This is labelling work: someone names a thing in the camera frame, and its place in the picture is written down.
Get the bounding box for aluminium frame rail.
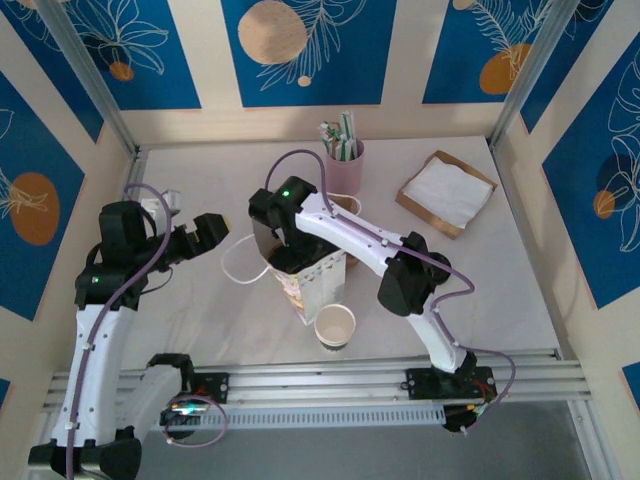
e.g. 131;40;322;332
42;349;594;414

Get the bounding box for aluminium side rail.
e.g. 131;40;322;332
490;143;577;362
73;147;150;369

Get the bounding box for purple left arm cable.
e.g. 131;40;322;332
63;182;231;480

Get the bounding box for aluminium frame post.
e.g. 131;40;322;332
37;0;141;158
489;0;587;151

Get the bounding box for grey slotted cable duct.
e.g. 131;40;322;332
63;403;448;433

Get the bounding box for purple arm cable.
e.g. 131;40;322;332
264;148;517;436
63;182;231;480

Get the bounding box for white paper napkins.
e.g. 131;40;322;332
403;159;494;229

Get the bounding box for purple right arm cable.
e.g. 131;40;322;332
264;148;517;436

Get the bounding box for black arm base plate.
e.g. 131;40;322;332
138;371;232;407
405;366;498;402

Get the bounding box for white paper bag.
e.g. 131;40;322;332
220;192;363;329

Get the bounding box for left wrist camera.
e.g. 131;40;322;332
140;188;182;224

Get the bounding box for black white paper cup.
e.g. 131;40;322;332
313;303;358;352

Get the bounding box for brown cardboard napkin tray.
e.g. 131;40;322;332
394;149;500;242

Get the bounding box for pink cylindrical holder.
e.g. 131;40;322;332
325;138;366;197

